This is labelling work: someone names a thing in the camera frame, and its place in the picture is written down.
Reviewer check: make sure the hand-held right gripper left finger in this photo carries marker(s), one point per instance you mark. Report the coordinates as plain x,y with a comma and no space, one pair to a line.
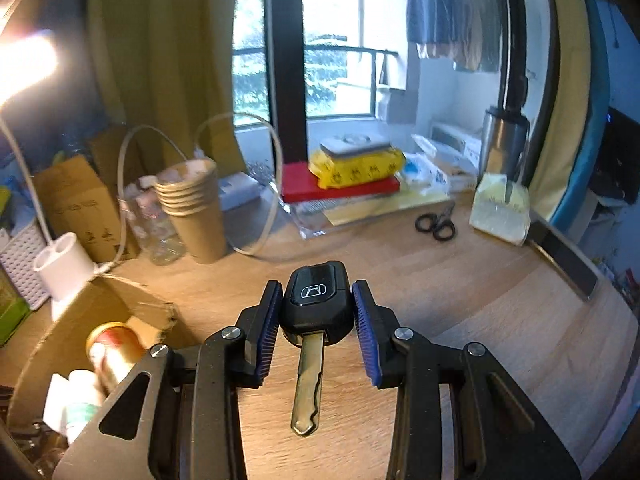
267,332

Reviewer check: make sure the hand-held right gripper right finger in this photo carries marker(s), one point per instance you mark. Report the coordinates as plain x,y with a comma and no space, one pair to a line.
367,335

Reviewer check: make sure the black car key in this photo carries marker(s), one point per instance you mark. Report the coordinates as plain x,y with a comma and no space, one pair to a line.
315,300

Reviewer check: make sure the red and gold tin can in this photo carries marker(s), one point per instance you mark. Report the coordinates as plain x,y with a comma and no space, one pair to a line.
117,350

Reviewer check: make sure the brown cardboard box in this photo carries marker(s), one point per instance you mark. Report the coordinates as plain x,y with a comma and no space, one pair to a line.
75,320

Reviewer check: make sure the white pill bottle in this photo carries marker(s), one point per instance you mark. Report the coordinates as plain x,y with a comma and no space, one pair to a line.
85,400

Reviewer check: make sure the white wall charger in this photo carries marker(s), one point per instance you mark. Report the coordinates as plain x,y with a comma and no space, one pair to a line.
56,400

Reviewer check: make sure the clear plastic folder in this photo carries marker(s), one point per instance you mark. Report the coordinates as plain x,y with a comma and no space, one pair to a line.
310,220

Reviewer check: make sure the stack of brown paper cups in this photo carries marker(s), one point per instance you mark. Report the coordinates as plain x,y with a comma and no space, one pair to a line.
197,225

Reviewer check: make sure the black scissors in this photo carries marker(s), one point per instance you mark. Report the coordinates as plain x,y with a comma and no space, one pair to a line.
435,225

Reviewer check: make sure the red book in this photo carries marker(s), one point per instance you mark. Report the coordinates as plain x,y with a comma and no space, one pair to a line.
300,182

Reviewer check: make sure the stack of clear plastic cups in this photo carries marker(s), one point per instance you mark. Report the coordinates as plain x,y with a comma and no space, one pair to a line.
150,230

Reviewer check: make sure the yellow packet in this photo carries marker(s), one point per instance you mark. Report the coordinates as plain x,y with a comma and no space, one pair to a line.
360,170

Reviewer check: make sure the white and blue plastic bags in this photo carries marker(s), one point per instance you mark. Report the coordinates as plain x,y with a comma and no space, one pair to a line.
425,170

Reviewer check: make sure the pale green tissue pack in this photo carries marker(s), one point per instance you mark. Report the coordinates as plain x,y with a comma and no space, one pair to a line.
500,210

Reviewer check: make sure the grey kitchen scale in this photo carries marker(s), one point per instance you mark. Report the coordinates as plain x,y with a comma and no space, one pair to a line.
355,145

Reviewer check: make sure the black smartphone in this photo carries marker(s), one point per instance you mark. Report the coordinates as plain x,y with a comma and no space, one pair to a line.
565,260

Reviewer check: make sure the white appliance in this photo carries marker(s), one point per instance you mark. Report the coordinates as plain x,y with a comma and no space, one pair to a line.
455,140

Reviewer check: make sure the white desk lamp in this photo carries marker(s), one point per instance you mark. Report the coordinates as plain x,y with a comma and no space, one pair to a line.
62,265

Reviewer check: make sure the steel thermos mug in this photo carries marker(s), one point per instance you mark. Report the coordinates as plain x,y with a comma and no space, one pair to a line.
502,145

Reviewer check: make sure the brown lamp packaging box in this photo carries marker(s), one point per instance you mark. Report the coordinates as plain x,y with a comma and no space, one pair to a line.
75,200

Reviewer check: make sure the white plastic basket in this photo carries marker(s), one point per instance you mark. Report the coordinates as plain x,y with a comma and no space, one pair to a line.
22,270

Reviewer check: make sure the green snack bag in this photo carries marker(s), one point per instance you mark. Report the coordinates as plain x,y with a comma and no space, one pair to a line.
10,310

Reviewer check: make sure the black balcony railing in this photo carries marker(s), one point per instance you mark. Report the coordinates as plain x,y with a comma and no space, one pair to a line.
350,49

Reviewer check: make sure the yellow-green curtain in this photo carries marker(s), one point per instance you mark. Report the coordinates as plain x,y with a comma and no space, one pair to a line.
565,85
165,60

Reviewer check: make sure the black monitor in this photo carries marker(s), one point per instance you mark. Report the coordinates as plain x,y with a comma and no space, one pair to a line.
620,155

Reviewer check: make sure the blue curtain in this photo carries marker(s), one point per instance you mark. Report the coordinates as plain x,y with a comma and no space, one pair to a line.
75,85
597,110

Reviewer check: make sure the hanging beige shirt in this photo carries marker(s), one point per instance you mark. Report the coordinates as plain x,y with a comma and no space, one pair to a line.
475,25

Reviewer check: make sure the hanging blue shirt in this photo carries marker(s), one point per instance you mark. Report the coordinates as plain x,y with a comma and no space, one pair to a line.
430,0

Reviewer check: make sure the black sliding door frame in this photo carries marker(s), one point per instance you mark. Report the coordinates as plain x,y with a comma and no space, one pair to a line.
287,60

